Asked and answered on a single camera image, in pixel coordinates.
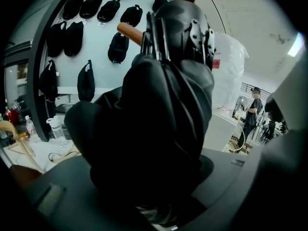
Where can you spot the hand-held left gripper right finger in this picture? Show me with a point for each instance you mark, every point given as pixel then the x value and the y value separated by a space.
pixel 240 182

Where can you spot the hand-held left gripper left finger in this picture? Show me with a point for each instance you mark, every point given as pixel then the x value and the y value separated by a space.
pixel 72 201

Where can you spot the black umbrella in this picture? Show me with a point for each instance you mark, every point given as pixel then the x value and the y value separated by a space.
pixel 144 117

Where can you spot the wooden coat stand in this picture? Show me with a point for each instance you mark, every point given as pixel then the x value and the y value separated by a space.
pixel 130 32

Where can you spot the beige tote bag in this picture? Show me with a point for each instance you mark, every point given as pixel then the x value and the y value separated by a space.
pixel 69 151

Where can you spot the wooden chair brown seat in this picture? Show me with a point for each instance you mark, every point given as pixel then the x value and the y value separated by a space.
pixel 24 177

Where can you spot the white shaker bottle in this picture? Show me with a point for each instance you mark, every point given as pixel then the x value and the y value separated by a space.
pixel 56 131

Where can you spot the small clear bottle red label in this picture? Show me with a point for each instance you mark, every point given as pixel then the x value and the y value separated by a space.
pixel 30 129

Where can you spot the black railing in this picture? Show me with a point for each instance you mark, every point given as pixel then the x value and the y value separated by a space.
pixel 247 86

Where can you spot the red container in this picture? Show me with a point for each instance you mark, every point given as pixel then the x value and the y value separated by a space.
pixel 13 114

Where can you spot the black framed glass cabinet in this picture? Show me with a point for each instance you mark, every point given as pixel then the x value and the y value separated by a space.
pixel 36 80

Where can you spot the ceiling light panel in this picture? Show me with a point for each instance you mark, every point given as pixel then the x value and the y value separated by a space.
pixel 296 43

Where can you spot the row of black hanging pouches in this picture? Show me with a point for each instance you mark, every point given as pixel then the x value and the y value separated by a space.
pixel 72 40

